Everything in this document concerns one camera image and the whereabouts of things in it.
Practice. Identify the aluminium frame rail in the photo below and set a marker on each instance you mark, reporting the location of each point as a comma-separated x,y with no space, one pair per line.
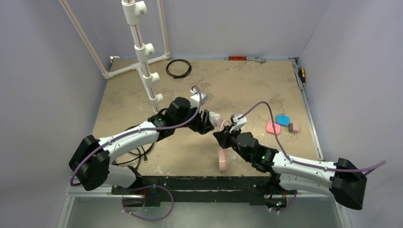
310,126

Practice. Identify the pink round puck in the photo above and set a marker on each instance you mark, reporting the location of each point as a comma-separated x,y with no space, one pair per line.
222,160

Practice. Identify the white cube socket adapter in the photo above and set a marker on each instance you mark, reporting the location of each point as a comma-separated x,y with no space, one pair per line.
213,116

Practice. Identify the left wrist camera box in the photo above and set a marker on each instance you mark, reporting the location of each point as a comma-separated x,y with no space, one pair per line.
199,98

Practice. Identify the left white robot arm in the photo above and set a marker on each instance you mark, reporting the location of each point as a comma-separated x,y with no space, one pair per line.
92,162

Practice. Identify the small pink brown plug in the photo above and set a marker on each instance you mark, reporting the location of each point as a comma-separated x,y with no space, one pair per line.
293,128

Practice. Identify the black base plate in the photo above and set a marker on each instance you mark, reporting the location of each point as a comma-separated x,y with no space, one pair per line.
208,189

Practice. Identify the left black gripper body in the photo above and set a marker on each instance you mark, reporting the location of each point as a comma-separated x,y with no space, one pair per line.
196,124

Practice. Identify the yellow black screwdriver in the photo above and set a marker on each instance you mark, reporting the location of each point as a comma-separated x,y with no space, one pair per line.
302,76

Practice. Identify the white PVC pipe frame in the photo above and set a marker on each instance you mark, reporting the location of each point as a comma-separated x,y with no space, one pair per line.
133,11

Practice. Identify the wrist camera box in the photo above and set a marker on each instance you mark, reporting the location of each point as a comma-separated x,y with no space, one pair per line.
199,98
238,120

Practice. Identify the blue plug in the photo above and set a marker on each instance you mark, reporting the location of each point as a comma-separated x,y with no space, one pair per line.
283,120

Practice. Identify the red adjustable wrench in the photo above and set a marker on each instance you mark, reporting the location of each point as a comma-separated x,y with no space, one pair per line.
244,58

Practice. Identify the coral pink square plug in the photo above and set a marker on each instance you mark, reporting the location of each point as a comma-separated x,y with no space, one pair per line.
273,128

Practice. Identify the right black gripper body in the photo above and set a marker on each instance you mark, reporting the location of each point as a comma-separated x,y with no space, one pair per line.
225,137

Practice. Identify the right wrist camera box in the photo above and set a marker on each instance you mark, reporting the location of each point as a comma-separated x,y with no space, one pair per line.
238,120

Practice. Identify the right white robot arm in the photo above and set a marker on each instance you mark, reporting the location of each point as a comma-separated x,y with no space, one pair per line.
341,179

